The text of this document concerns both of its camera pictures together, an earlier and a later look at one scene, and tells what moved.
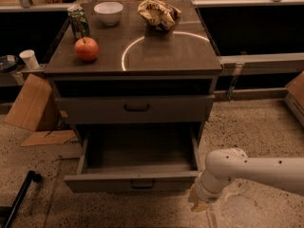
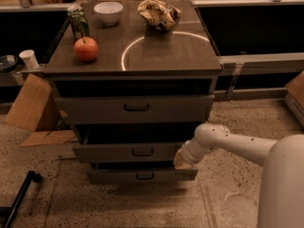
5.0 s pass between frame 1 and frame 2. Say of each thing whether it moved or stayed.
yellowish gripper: moved
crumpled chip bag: stayed
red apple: stayed
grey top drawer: stayed
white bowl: stayed
